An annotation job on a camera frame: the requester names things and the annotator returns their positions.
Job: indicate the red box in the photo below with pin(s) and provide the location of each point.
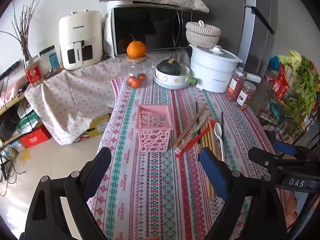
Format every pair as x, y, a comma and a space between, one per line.
35, 137

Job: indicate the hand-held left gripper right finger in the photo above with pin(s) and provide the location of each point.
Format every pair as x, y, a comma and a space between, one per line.
212, 170

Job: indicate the grey refrigerator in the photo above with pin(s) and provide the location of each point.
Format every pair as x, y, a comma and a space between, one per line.
257, 30

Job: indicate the pink plastic basket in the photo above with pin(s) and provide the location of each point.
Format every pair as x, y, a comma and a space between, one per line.
155, 140

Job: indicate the jar of dried orange slices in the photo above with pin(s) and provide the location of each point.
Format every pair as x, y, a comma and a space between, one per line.
246, 97

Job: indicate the napa cabbage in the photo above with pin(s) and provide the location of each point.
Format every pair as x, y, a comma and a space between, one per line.
291, 60

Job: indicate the red plastic spoon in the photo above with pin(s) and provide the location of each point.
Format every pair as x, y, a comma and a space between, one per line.
200, 137

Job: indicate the disposable chopsticks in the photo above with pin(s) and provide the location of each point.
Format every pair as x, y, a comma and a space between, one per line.
180, 152

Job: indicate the floral white tablecloth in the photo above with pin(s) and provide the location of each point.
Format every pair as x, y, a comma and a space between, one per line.
70, 100

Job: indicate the green leafy celery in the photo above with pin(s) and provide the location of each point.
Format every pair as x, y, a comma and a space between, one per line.
305, 87

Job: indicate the clear container with blue label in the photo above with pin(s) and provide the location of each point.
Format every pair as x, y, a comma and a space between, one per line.
53, 60

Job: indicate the blue bag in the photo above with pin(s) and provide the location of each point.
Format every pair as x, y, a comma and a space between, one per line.
274, 63

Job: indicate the small tangerine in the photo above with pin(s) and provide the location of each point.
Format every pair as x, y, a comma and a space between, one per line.
142, 77
135, 82

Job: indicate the red snack package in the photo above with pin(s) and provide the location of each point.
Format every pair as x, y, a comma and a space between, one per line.
280, 82

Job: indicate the black microwave oven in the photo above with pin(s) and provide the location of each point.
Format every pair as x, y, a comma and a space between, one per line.
150, 27

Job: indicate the woven lidded basket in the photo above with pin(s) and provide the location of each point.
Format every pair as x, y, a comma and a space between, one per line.
202, 36

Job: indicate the white electric pot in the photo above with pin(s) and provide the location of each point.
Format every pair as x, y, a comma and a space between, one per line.
212, 72

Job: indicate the jar of red goji berries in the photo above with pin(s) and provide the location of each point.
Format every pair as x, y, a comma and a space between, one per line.
235, 87

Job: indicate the black chopstick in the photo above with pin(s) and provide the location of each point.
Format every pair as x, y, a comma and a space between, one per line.
197, 112
222, 125

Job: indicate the dark green kabocha squash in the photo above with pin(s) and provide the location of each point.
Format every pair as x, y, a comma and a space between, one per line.
168, 67

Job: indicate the green package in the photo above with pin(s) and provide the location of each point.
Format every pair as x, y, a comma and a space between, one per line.
27, 121

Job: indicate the cardboard box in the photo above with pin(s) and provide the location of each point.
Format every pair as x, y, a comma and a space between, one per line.
100, 125

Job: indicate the large mandarin orange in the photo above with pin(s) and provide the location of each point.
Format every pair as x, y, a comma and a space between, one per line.
136, 50

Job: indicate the white plastic spoon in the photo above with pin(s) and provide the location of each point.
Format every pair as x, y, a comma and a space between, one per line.
218, 130

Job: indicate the pile of wooden chopsticks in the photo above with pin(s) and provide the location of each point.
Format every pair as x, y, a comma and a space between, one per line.
192, 122

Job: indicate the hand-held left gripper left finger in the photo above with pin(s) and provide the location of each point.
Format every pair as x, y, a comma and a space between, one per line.
100, 162

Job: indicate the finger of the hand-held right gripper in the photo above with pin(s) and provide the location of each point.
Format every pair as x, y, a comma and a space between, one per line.
260, 156
285, 147

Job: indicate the cream air fryer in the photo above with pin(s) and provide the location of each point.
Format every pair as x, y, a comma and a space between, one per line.
80, 30

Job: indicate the glass jar with red label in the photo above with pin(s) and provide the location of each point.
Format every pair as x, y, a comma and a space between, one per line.
33, 76

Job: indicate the wooden shelf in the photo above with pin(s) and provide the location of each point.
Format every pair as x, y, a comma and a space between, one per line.
10, 102

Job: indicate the striped patterned tablecloth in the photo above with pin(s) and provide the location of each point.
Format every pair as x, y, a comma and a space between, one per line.
155, 180

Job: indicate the glass jar with wooden lid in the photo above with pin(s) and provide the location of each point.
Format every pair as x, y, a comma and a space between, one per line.
135, 67

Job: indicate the dry bare branches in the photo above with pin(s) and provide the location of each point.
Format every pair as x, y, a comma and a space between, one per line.
25, 37

